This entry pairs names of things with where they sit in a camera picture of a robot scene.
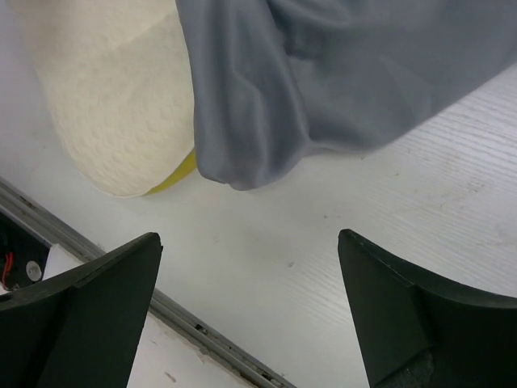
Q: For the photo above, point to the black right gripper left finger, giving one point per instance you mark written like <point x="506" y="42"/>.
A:
<point x="81" y="328"/>

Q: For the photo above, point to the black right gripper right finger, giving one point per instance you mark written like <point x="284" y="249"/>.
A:
<point x="419" y="329"/>

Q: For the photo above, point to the cream and yellow pillow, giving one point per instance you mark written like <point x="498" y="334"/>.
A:
<point x="117" y="79"/>

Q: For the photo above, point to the grey fabric pillowcase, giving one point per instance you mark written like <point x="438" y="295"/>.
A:
<point x="274" y="81"/>

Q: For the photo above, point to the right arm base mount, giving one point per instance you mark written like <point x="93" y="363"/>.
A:
<point x="23" y="256"/>

